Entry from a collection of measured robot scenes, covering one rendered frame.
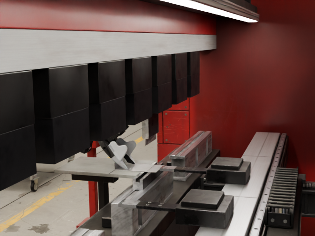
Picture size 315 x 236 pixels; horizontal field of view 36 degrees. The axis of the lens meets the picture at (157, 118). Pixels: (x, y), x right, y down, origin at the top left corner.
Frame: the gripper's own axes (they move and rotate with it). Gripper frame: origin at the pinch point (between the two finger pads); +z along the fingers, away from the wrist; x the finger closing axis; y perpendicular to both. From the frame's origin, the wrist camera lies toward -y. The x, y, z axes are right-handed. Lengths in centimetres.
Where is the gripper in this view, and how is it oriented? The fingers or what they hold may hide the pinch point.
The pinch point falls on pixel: (126, 164)
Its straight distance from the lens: 151.5
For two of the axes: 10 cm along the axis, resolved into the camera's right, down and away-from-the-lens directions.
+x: 3.0, -1.5, 9.4
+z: 6.3, 7.7, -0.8
